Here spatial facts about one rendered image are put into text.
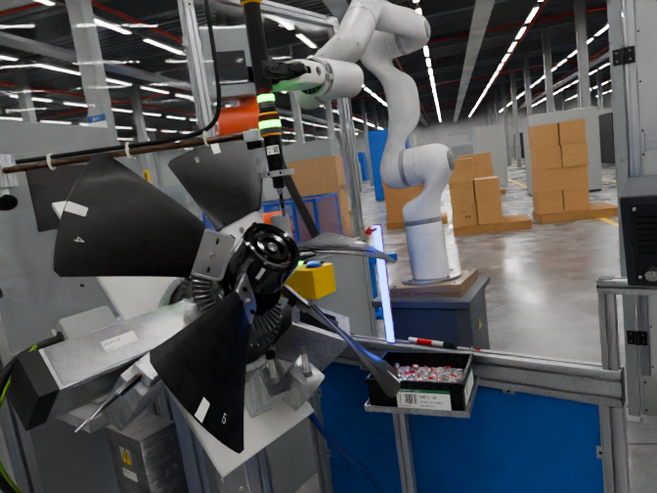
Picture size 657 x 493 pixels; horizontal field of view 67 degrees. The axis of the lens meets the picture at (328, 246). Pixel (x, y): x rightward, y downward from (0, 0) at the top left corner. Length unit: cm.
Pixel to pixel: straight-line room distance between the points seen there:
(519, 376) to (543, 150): 783
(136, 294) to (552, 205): 833
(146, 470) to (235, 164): 69
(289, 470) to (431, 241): 118
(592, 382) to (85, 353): 99
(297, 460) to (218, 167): 147
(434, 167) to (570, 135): 756
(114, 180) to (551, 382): 100
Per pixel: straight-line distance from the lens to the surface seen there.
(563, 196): 911
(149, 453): 123
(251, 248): 92
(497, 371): 129
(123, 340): 93
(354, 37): 135
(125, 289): 114
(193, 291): 104
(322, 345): 114
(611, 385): 123
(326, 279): 150
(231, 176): 113
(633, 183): 113
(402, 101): 159
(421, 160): 156
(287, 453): 224
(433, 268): 159
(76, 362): 89
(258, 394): 103
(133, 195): 94
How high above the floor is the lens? 135
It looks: 9 degrees down
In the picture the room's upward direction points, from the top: 8 degrees counter-clockwise
